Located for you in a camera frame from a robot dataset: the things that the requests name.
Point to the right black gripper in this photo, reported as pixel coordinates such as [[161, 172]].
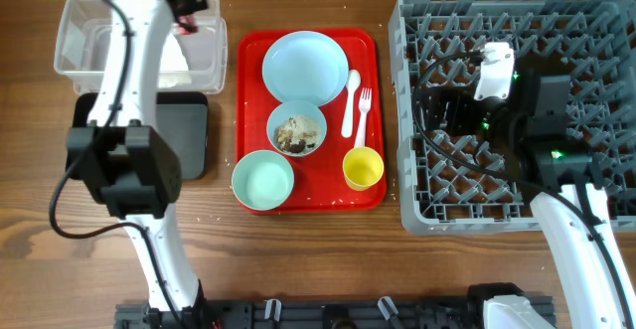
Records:
[[432, 108]]

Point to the red snack wrapper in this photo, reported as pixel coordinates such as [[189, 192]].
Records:
[[187, 25]]

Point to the yellow plastic cup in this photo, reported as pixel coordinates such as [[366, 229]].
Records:
[[363, 167]]

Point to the food scraps and rice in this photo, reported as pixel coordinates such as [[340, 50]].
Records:
[[298, 135]]

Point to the light blue bowl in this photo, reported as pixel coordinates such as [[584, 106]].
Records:
[[296, 107]]

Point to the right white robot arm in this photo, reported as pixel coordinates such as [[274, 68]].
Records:
[[559, 179]]

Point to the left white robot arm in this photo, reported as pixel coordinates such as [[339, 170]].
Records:
[[122, 159]]

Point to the grey dishwasher rack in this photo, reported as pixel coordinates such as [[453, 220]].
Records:
[[451, 185]]

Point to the clear plastic bin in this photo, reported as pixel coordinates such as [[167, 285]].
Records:
[[84, 36]]

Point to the pink plastic fork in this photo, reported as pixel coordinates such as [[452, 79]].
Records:
[[365, 103]]

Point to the white plastic spoon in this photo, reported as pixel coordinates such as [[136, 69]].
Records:
[[352, 84]]

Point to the red plastic tray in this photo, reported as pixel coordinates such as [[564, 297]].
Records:
[[319, 181]]

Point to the black plastic bin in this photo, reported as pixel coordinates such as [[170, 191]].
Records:
[[182, 122]]

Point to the light blue plate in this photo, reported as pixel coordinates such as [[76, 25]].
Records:
[[307, 66]]

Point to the mint green bowl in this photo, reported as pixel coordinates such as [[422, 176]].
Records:
[[263, 180]]

